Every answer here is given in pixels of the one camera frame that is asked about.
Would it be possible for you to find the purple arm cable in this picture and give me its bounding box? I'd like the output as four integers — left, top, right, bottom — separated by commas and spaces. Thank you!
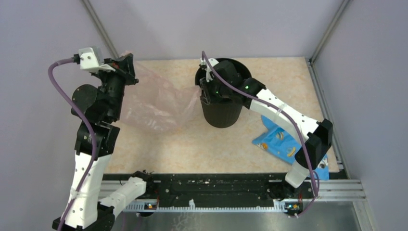
48, 58, 98, 231
201, 50, 320, 218

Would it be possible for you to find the blue cartoon printed bag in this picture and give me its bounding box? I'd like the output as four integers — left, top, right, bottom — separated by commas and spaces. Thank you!
252, 115, 330, 181

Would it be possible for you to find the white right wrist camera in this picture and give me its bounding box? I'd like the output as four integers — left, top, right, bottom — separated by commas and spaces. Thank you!
200, 57, 219, 82

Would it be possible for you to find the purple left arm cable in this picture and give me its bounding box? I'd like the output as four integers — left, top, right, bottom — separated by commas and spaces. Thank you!
48, 58, 98, 231

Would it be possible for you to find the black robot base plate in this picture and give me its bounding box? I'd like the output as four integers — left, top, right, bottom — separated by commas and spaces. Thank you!
140, 173, 314, 207

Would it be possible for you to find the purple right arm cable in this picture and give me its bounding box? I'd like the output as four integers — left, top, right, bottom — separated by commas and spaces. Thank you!
201, 50, 320, 218

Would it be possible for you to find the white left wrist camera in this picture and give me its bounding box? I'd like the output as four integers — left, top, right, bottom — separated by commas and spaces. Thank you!
78, 47, 115, 74

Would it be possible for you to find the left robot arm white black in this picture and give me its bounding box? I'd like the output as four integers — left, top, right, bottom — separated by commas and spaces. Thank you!
48, 50, 154, 231

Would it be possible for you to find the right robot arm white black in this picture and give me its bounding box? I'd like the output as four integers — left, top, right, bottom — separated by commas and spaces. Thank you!
195, 58, 333, 198

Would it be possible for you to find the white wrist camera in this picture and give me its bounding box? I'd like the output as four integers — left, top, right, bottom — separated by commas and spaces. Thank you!
78, 47, 115, 74
200, 57, 219, 82

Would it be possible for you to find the translucent pink trash bag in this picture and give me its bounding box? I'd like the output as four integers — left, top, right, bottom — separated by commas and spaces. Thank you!
120, 61, 201, 133

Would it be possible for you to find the black plastic trash bin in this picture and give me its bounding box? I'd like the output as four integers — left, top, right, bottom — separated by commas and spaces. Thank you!
195, 58, 252, 128

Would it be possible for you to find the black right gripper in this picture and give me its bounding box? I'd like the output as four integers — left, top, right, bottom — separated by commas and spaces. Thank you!
200, 75, 231, 106

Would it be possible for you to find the white slotted cable duct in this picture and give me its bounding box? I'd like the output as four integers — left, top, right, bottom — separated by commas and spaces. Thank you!
123, 199, 288, 213

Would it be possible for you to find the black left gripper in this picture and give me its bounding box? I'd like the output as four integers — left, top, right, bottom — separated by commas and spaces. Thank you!
94, 52, 139, 122

